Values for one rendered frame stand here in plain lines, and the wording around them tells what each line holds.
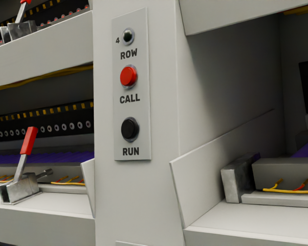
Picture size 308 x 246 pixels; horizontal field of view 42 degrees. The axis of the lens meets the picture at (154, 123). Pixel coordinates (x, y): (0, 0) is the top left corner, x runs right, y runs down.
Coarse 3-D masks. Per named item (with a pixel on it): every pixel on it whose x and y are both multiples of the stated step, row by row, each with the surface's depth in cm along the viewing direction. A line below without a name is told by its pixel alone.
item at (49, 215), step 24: (0, 144) 79; (48, 144) 69; (72, 144) 65; (48, 192) 47; (0, 216) 45; (24, 216) 42; (48, 216) 39; (72, 216) 37; (0, 240) 47; (24, 240) 43; (48, 240) 40; (72, 240) 37
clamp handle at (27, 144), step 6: (30, 132) 48; (36, 132) 48; (24, 138) 48; (30, 138) 48; (24, 144) 48; (30, 144) 48; (24, 150) 47; (30, 150) 48; (24, 156) 47; (24, 162) 47; (18, 168) 47; (18, 174) 46; (18, 180) 46
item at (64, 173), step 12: (0, 168) 58; (12, 168) 56; (24, 168) 54; (36, 168) 52; (48, 168) 51; (60, 168) 49; (72, 168) 47; (0, 180) 59; (48, 180) 51; (60, 180) 48; (72, 180) 48
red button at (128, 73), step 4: (124, 68) 32; (128, 68) 32; (132, 68) 32; (124, 72) 32; (128, 72) 32; (132, 72) 32; (120, 76) 33; (124, 76) 32; (128, 76) 32; (132, 76) 32; (120, 80) 33; (124, 80) 32; (128, 80) 32; (132, 80) 32; (124, 84) 32; (128, 84) 32
